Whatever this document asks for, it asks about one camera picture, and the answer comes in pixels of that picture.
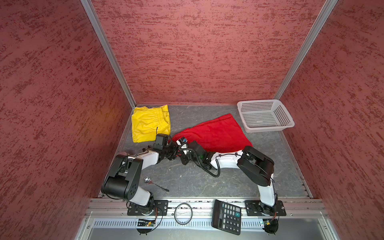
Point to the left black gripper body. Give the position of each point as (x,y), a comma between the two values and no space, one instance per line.
(170,150)

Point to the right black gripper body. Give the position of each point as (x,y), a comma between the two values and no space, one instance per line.
(186,158)

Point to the yellow shorts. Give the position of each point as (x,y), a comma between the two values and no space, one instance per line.
(148,122)

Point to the red shorts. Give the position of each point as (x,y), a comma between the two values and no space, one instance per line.
(223,135)

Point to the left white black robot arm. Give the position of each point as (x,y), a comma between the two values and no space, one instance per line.
(124,175)

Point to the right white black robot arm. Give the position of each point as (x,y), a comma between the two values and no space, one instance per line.
(258,167)

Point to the metal spoon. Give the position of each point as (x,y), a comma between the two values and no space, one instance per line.
(149,181)

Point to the black calculator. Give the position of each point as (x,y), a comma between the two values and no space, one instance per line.
(227,217)

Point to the white plastic basket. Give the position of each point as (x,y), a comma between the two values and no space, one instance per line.
(264,116)

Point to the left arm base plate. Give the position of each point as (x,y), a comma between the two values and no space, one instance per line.
(137,210)

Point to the left circuit board with wires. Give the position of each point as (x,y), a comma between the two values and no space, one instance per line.
(147,226)

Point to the circuit board with wires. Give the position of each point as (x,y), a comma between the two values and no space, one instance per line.
(147,226)
(271,226)

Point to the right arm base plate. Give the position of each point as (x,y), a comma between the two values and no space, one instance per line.
(257,208)

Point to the aluminium front frame rail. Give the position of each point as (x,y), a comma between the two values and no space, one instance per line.
(194,214)

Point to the right circuit board with wires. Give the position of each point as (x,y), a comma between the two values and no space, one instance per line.
(271,226)

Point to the left aluminium corner post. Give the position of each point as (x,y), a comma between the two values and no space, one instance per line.
(95,22)

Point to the aluminium corner post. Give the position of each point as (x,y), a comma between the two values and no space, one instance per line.
(95,22)
(317,26)

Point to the right aluminium corner post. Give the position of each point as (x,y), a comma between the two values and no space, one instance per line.
(317,26)

